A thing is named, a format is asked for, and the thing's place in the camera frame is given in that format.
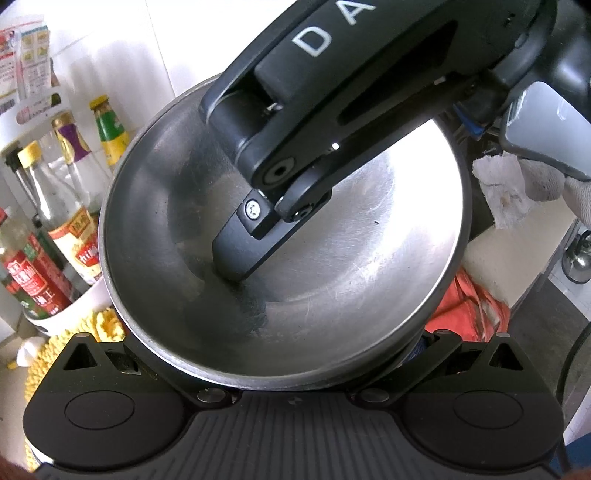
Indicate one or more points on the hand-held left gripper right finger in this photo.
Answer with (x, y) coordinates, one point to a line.
(419, 350)

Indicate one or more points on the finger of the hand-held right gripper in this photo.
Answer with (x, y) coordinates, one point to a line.
(249, 244)

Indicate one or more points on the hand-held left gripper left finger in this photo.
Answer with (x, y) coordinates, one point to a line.
(115, 355)

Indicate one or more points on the stainless steel bowl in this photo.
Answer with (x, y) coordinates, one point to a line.
(369, 258)

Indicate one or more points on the person's right hand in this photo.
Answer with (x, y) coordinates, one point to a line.
(545, 184)

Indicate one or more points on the white round bottle tray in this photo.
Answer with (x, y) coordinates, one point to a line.
(69, 314)

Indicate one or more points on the yellow chenille mat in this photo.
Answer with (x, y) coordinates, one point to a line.
(51, 355)

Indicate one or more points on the red cloth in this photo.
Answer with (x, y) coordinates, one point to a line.
(471, 304)

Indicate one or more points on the red label sauce bottle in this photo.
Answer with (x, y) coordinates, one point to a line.
(32, 277)

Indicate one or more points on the yellow cap glass bottle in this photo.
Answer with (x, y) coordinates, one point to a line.
(60, 217)

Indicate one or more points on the green label glass bottle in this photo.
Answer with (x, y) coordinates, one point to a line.
(111, 134)

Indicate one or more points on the steel kettle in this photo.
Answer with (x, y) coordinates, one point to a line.
(579, 258)

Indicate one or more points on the purple label sauce bottle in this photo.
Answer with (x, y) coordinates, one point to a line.
(76, 143)

